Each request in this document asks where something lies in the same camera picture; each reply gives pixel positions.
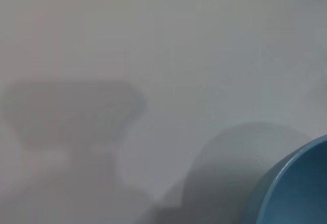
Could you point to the blue bowl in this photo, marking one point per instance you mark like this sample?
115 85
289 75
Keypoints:
299 188

